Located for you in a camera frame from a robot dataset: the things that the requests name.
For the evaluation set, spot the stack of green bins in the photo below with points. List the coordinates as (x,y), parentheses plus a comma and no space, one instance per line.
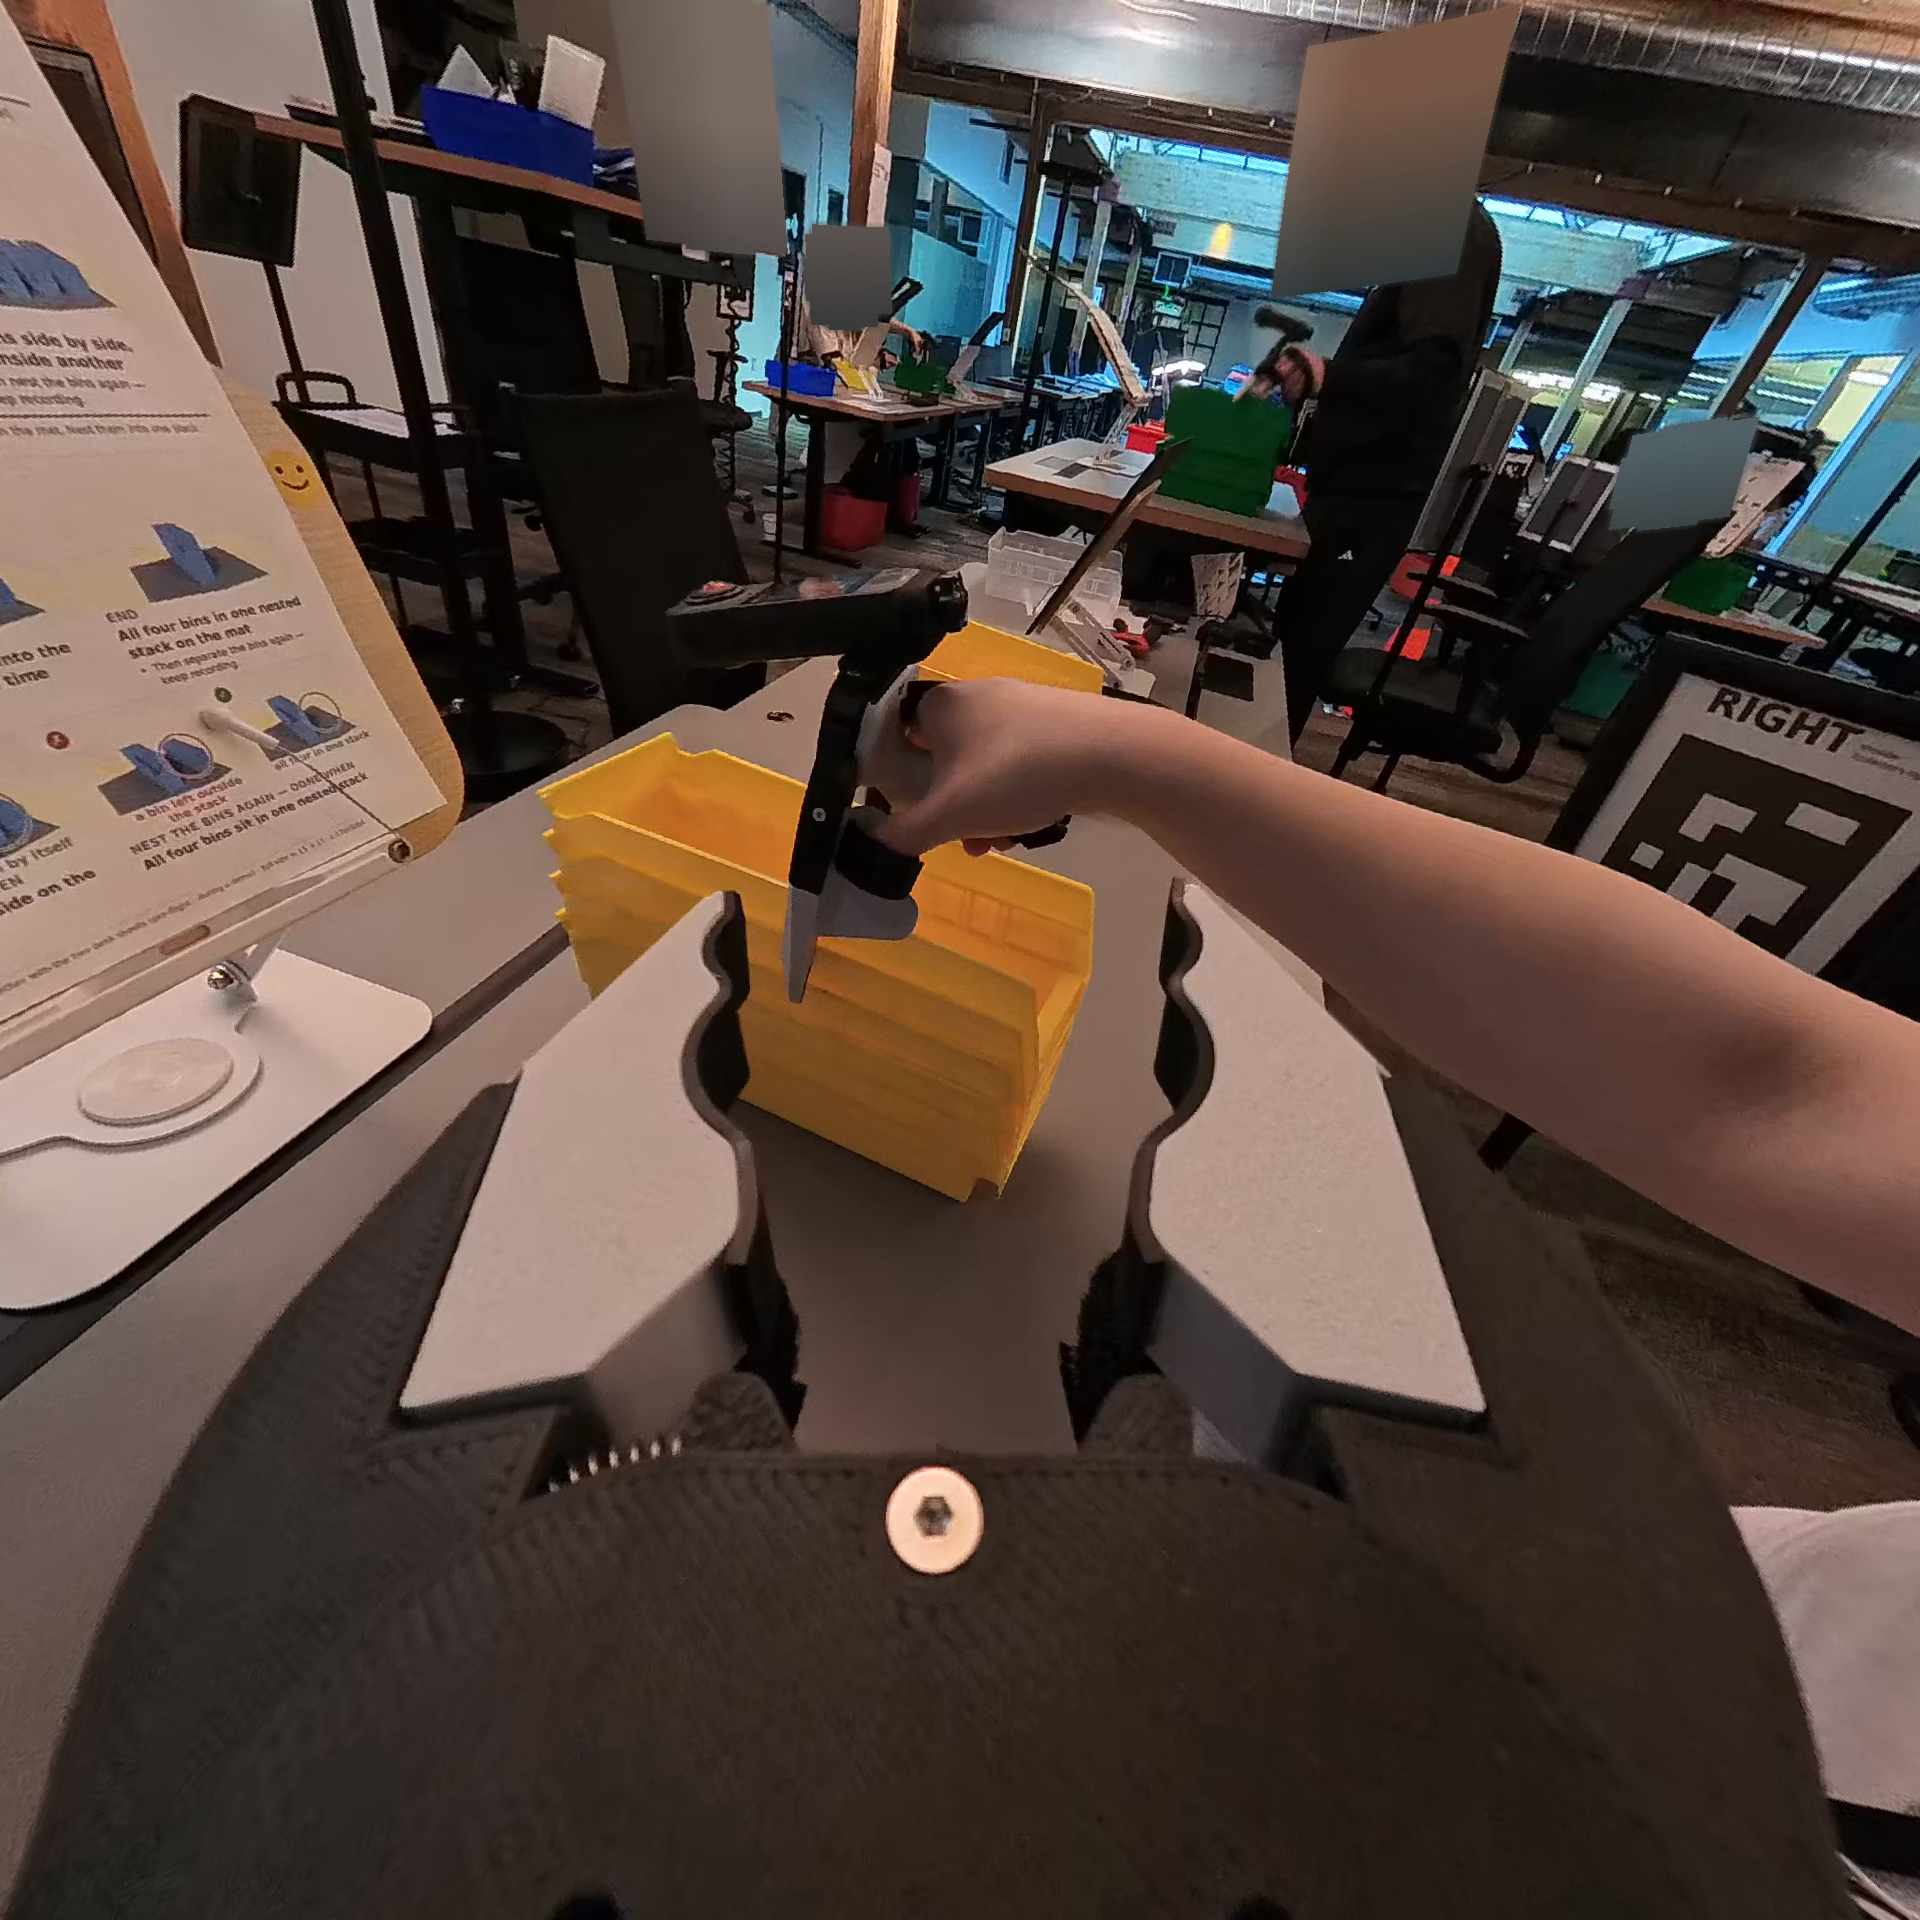
(1223,452)

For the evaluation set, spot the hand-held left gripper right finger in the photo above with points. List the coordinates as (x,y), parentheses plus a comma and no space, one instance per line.
(1289,1202)

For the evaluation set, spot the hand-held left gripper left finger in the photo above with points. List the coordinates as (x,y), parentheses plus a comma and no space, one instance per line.
(599,1172)

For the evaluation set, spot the small green bin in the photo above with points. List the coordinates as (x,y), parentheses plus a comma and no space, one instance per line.
(926,378)

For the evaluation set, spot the person's right hand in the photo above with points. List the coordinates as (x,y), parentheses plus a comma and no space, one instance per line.
(1021,765)

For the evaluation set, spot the grey work table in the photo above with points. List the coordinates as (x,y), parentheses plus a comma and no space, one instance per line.
(1079,482)

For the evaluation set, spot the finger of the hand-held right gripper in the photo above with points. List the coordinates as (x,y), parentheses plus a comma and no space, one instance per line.
(800,944)

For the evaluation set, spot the yellow plastic bin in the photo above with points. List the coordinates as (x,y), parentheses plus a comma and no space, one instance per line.
(1021,661)
(908,1103)
(704,820)
(915,1156)
(901,1059)

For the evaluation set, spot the framed black white tag sign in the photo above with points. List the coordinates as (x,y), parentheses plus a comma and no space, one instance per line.
(1757,811)

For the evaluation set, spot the red plastic bin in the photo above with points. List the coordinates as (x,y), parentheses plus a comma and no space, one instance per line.
(854,523)

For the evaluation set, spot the small blue bin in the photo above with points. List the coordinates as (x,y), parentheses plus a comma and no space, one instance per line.
(800,378)

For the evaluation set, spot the instruction sheet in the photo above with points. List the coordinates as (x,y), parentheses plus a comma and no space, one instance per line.
(136,599)

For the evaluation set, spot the white cloth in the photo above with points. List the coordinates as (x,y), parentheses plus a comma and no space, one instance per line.
(1839,1651)

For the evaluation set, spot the tall wooden top desk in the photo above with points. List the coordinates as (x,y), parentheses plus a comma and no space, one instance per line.
(495,188)

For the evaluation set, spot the tilted black board stand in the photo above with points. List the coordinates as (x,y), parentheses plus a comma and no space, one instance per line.
(1102,540)

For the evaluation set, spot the person's right forearm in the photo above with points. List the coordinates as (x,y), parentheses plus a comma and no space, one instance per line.
(1501,975)

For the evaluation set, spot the clear plastic box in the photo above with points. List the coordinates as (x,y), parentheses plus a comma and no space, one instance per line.
(1037,571)

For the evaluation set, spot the black office chair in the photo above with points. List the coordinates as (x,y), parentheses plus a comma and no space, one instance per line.
(1516,645)
(645,540)

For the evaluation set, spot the wooden backing board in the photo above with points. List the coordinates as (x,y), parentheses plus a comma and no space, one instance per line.
(398,706)

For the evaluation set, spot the blue plastic bin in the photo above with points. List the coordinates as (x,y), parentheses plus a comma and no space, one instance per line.
(503,136)

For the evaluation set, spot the white sheet stand base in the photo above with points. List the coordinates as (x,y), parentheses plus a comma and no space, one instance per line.
(224,1109)

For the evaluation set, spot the black mounted tablet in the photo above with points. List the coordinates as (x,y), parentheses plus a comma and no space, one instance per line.
(237,181)

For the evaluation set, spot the black floor stand pole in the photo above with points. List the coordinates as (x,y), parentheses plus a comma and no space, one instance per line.
(435,494)

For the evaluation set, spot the green plastic bin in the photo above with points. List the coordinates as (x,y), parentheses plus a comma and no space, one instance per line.
(1711,582)

